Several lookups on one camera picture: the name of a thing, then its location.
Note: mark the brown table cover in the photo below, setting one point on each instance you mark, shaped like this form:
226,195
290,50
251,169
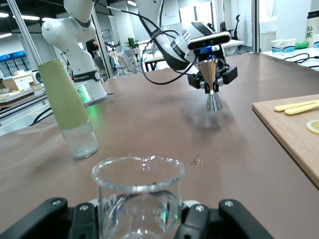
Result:
149,129

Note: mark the yellow plastic knife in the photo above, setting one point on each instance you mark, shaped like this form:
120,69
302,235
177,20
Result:
291,106

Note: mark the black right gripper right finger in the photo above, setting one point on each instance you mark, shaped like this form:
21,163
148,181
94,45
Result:
224,224

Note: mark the lemon slice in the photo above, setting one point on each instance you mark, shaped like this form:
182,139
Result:
314,127

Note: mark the crumpled green cloth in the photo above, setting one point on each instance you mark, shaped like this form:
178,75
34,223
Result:
302,44

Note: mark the aluminium frame post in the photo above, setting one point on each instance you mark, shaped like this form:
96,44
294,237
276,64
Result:
24,32
255,25

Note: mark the green tea bottle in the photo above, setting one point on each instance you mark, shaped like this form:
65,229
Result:
312,27

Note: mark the grey office chair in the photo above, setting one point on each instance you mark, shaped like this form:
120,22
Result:
127,63

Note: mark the potted green plant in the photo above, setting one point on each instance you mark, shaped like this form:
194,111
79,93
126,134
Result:
132,43

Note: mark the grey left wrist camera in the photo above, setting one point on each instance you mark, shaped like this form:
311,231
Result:
211,41

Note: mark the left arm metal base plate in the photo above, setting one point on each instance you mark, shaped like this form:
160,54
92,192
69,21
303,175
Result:
102,98

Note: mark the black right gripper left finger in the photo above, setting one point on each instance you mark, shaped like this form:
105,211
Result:
49,221

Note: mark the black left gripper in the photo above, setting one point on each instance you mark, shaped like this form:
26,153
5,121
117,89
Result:
214,54

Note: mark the white paper cup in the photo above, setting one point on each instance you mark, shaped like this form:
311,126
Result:
289,47
276,46
316,46

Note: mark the wooden cutting board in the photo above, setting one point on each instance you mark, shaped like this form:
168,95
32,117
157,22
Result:
286,129

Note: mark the small brown liquid spill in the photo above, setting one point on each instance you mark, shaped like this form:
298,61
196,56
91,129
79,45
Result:
197,161

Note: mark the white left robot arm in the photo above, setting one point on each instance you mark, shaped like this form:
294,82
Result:
74,37

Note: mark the green-sleeved glass bottle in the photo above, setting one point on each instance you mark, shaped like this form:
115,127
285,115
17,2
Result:
64,99

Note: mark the steel double-cone jigger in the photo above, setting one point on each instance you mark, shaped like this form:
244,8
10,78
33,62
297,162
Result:
213,102

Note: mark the clear glass measuring cup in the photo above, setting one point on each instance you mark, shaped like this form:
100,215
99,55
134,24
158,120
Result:
137,211

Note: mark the white side table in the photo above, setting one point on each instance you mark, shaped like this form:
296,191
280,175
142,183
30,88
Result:
271,55

